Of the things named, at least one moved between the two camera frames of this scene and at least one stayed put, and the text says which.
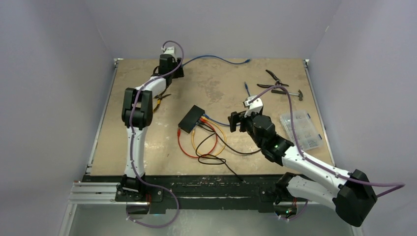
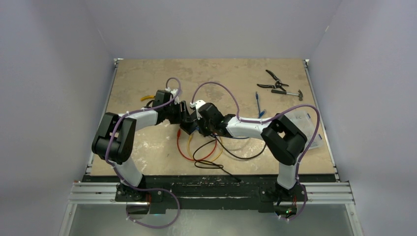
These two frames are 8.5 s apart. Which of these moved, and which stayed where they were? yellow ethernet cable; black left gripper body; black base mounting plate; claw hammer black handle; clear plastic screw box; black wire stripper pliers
Moved: yellow ethernet cable; black left gripper body
Stayed: black base mounting plate; claw hammer black handle; black wire stripper pliers; clear plastic screw box
